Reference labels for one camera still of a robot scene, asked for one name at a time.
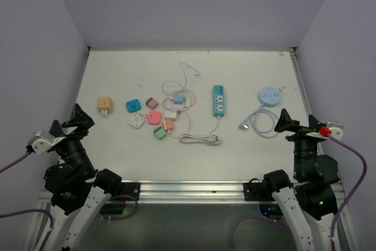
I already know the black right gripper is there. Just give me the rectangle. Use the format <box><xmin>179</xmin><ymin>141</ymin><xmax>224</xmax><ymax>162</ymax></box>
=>
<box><xmin>274</xmin><ymin>107</ymin><xmax>326</xmax><ymax>178</ymax></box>

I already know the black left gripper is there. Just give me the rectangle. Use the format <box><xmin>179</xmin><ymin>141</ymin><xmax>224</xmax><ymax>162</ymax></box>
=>
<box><xmin>48</xmin><ymin>103</ymin><xmax>95</xmax><ymax>176</ymax></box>

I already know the light blue round socket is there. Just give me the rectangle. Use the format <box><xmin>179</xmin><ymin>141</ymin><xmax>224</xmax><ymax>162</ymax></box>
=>
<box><xmin>257</xmin><ymin>86</ymin><xmax>282</xmax><ymax>108</ymax></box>

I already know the beige cube socket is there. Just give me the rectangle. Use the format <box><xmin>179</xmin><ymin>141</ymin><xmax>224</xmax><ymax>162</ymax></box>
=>
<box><xmin>96</xmin><ymin>96</ymin><xmax>113</xmax><ymax>116</ymax></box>

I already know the grey plug adapter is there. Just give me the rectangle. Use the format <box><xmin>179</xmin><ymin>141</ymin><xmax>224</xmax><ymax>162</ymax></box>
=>
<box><xmin>127</xmin><ymin>112</ymin><xmax>145</xmax><ymax>129</ymax></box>

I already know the blue square plug adapter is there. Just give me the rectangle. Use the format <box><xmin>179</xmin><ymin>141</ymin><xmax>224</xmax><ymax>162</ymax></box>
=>
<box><xmin>125</xmin><ymin>99</ymin><xmax>142</xmax><ymax>113</ymax></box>

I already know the pink square plug adapter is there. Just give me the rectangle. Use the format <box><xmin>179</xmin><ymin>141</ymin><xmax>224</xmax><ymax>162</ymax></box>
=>
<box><xmin>147</xmin><ymin>110</ymin><xmax>162</xmax><ymax>125</ymax></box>

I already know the green cube charger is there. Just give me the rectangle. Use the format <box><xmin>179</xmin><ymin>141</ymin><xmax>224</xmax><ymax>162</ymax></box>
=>
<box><xmin>153</xmin><ymin>126</ymin><xmax>167</xmax><ymax>140</ymax></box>

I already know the white cube charger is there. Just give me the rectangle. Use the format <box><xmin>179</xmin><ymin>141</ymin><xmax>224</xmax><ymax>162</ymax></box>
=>
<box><xmin>163</xmin><ymin>109</ymin><xmax>180</xmax><ymax>122</ymax></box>

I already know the blue cube charger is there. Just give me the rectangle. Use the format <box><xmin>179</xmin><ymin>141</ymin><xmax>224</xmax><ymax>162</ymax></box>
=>
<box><xmin>173</xmin><ymin>93</ymin><xmax>186</xmax><ymax>105</ymax></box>

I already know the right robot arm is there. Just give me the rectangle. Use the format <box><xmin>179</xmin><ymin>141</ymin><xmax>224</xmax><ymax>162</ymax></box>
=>
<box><xmin>261</xmin><ymin>109</ymin><xmax>344</xmax><ymax>250</ymax></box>

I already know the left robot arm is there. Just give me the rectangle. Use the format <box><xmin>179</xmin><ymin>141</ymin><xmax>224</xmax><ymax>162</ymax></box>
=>
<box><xmin>41</xmin><ymin>103</ymin><xmax>122</xmax><ymax>250</ymax></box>

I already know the orange plug on strip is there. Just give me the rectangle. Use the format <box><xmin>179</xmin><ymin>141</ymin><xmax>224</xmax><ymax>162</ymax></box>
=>
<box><xmin>163</xmin><ymin>119</ymin><xmax>173</xmax><ymax>133</ymax></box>

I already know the teal power strip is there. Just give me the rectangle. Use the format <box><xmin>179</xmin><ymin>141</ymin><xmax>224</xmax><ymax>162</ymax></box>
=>
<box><xmin>212</xmin><ymin>85</ymin><xmax>225</xmax><ymax>118</ymax></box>

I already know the light blue coiled cable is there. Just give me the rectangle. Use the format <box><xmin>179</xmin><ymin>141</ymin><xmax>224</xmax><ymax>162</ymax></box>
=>
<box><xmin>238</xmin><ymin>105</ymin><xmax>281</xmax><ymax>138</ymax></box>

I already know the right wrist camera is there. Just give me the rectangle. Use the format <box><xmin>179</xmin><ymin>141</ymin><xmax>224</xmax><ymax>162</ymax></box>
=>
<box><xmin>310</xmin><ymin>122</ymin><xmax>344</xmax><ymax>140</ymax></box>

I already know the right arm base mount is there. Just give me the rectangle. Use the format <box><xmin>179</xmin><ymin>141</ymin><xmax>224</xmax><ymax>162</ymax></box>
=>
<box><xmin>243</xmin><ymin>179</ymin><xmax>293</xmax><ymax>202</ymax></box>

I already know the white coiled cable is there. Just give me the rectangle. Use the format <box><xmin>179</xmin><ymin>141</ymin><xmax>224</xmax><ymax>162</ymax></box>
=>
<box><xmin>179</xmin><ymin>116</ymin><xmax>223</xmax><ymax>146</ymax></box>

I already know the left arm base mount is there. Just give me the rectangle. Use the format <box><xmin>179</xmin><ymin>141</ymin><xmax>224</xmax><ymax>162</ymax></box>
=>
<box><xmin>105</xmin><ymin>182</ymin><xmax>141</xmax><ymax>200</ymax></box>

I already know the thin pink white cable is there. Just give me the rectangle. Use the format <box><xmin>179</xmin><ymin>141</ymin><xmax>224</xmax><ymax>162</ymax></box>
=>
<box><xmin>161</xmin><ymin>62</ymin><xmax>200</xmax><ymax>139</ymax></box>

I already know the aluminium rail frame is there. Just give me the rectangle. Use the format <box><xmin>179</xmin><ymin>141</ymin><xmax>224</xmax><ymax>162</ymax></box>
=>
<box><xmin>22</xmin><ymin>45</ymin><xmax>361</xmax><ymax>251</ymax></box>

